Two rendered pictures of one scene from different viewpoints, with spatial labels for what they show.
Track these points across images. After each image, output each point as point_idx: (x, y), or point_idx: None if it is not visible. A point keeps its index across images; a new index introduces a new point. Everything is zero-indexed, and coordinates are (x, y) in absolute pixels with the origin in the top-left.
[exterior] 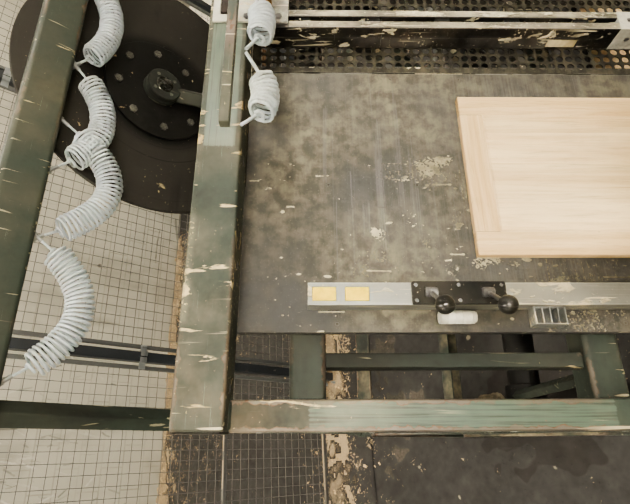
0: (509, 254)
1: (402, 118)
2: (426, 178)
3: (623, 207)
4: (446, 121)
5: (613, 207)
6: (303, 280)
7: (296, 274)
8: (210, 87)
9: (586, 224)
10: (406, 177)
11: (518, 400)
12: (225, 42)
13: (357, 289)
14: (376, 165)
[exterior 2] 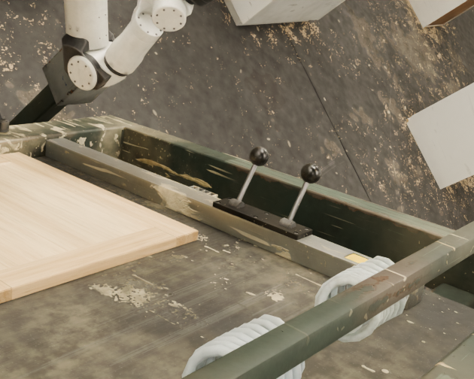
0: (171, 219)
1: (73, 343)
2: (150, 291)
3: (25, 186)
4: (27, 307)
5: (32, 190)
6: (408, 316)
7: (413, 322)
8: None
9: (74, 197)
10: (171, 304)
11: (290, 183)
12: (417, 268)
13: (358, 261)
14: (191, 331)
